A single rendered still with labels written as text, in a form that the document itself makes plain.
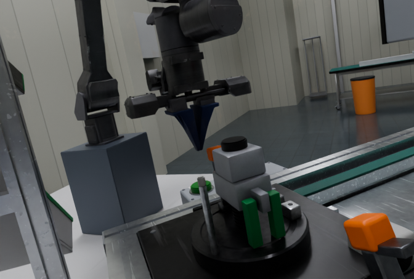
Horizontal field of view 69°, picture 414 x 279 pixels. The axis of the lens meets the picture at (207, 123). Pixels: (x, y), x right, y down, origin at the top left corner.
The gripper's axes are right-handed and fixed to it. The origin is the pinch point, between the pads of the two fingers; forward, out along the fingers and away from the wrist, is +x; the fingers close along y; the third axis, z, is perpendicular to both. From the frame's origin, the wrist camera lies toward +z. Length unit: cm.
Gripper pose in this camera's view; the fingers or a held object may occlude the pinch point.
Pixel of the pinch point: (194, 129)
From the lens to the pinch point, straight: 47.0
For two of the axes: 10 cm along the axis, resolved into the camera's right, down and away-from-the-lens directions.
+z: -3.6, -1.0, 9.3
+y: -9.2, 2.3, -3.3
